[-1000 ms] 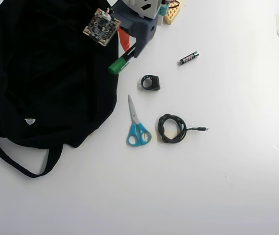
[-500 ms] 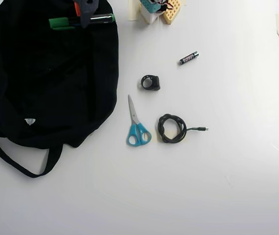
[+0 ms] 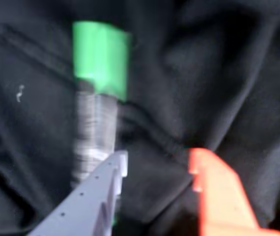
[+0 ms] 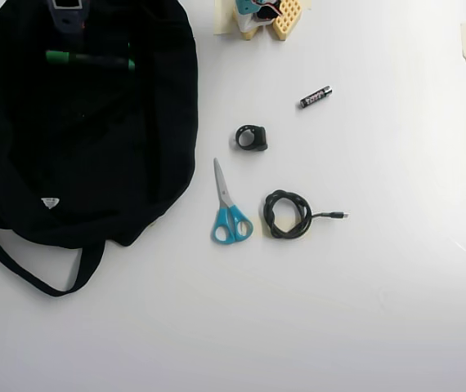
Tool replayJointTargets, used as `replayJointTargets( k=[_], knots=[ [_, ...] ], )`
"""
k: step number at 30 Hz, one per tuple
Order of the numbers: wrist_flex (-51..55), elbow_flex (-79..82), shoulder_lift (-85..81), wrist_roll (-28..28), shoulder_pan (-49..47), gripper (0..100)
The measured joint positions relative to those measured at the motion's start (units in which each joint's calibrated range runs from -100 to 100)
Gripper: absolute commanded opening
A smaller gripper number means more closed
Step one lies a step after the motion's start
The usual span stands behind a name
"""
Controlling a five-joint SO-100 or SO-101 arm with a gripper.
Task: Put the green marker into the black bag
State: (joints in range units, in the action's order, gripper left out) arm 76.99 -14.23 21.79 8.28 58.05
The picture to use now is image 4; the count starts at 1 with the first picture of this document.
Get yellow perforated base bracket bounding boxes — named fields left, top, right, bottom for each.
left=232, top=0, right=303, bottom=42

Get black AAA battery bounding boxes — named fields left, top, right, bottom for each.
left=298, top=85, right=333, bottom=109

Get black coiled USB cable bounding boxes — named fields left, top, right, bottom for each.
left=262, top=189, right=350, bottom=241

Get black strap ring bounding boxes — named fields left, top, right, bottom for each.
left=229, top=124, right=269, bottom=153

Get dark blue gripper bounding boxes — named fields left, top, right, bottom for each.
left=46, top=0, right=92, bottom=47

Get blue handled scissors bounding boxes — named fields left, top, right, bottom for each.
left=210, top=157, right=255, bottom=247

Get black fabric bag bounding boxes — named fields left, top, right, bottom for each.
left=0, top=0, right=199, bottom=298

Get green capped black marker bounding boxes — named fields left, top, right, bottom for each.
left=44, top=42, right=137, bottom=74

